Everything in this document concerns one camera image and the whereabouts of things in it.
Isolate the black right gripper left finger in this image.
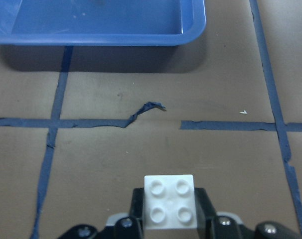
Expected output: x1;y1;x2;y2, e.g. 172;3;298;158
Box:
129;188;145;228

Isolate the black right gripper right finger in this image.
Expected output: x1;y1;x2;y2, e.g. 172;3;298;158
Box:
194;188;217;228

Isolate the white block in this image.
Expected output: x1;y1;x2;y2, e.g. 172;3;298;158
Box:
143;174;197;230

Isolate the blue plastic tray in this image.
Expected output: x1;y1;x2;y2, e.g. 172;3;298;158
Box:
0;0;206;46

